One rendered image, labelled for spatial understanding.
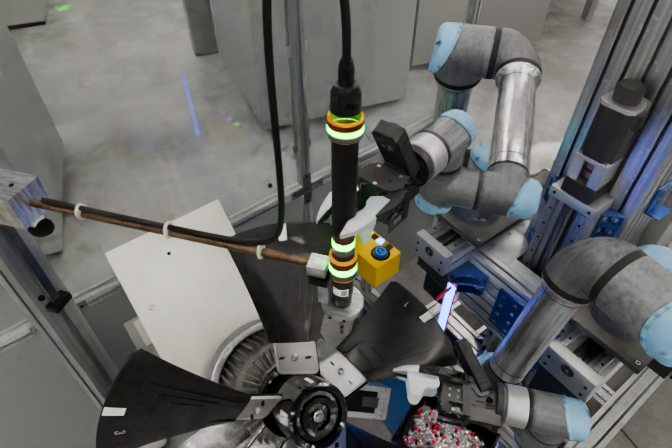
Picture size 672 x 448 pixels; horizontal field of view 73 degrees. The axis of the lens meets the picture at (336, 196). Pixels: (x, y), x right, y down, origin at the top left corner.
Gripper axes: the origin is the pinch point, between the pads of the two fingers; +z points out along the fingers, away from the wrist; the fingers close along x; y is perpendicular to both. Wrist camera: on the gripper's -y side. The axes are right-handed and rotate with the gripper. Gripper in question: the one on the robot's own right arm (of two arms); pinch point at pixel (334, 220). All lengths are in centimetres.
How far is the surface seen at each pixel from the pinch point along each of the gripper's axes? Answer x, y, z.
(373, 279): 16, 61, -36
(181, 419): 12.5, 36.0, 25.3
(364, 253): 22, 56, -39
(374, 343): -1.3, 44.3, -11.5
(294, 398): 0.8, 37.1, 10.1
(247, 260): 21.9, 24.5, 0.3
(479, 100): 108, 162, -326
